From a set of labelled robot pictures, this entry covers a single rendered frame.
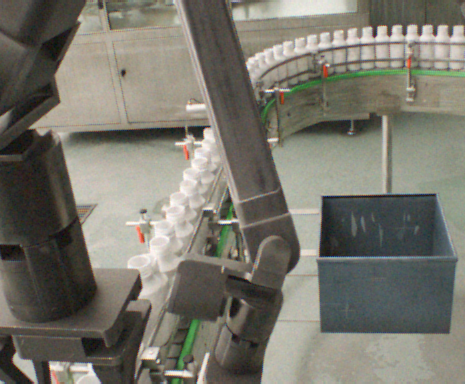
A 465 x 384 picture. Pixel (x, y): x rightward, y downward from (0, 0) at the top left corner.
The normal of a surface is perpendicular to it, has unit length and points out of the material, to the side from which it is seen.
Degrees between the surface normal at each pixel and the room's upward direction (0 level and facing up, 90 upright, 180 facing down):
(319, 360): 0
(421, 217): 90
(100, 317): 1
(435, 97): 90
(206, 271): 69
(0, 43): 89
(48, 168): 90
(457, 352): 0
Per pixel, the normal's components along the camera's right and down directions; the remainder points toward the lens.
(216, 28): 0.08, 0.07
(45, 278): 0.40, 0.38
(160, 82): -0.15, 0.47
